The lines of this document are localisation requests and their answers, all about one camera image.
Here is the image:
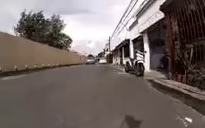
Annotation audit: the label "white building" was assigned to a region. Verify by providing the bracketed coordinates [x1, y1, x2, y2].
[110, 0, 168, 72]

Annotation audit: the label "large green tree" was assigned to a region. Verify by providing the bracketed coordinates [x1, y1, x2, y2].
[13, 9, 74, 52]

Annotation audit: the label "overhead wires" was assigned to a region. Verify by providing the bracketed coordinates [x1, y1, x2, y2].
[110, 0, 148, 38]

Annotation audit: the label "pole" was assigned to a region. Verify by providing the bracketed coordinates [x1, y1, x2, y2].
[108, 35, 112, 54]

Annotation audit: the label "grey concrete sidewalk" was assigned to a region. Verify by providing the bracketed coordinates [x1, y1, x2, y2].
[111, 63, 205, 107]

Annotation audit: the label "grey car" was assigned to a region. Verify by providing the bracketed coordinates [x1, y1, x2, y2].
[85, 56, 97, 66]

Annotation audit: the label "white car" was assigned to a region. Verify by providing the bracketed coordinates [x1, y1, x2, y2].
[98, 57, 108, 65]

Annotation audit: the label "grey asphalt road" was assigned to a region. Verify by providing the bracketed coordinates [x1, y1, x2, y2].
[0, 63, 205, 128]

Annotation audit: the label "brown building with metal grille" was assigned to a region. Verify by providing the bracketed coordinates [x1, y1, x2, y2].
[159, 0, 205, 79]

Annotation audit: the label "potted green plants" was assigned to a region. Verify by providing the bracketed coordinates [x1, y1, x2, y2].
[171, 44, 205, 92]

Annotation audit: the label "long tan concrete wall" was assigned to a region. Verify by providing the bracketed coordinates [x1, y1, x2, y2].
[0, 28, 88, 75]

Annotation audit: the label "white motorcycle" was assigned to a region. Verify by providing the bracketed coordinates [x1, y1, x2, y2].
[123, 49, 147, 77]

